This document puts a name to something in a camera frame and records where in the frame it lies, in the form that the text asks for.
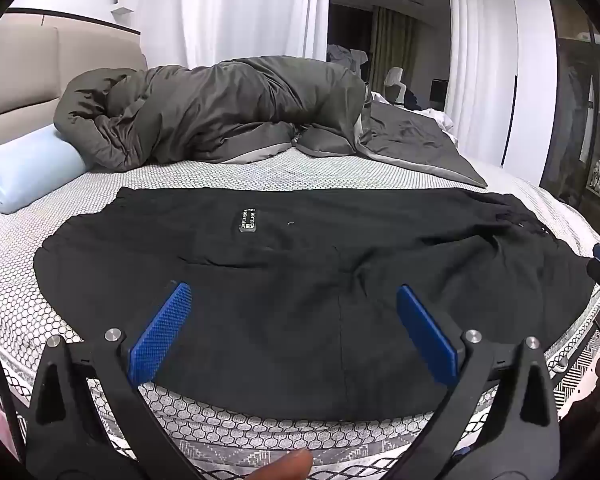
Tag olive curtain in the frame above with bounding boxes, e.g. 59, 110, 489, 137
370, 5, 416, 93

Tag white office chair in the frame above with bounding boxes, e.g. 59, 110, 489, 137
382, 67, 408, 108

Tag white patterned mattress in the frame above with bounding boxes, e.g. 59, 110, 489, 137
0, 147, 600, 480

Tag dark glass wardrobe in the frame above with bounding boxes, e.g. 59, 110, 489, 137
540, 0, 600, 241

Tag white sheer curtain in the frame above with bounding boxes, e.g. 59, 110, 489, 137
115, 0, 331, 68
447, 0, 518, 161

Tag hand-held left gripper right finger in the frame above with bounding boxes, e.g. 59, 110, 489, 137
395, 284, 563, 480

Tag person's left hand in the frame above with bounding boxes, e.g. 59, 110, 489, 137
269, 447, 314, 480

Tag pile of clothes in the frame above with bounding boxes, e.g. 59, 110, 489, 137
327, 42, 371, 81

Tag dark monitor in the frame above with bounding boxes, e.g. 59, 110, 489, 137
430, 78, 449, 111

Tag black pants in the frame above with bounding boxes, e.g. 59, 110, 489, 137
32, 186, 597, 423

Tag light blue pillow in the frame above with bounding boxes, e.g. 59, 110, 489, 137
0, 124, 93, 215

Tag beige padded headboard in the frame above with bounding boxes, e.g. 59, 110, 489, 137
0, 7, 148, 153

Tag grey duvet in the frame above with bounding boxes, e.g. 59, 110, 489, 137
54, 56, 488, 188

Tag black cable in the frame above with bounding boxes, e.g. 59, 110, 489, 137
0, 310, 26, 461

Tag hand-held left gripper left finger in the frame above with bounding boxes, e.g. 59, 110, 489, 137
25, 281, 201, 480

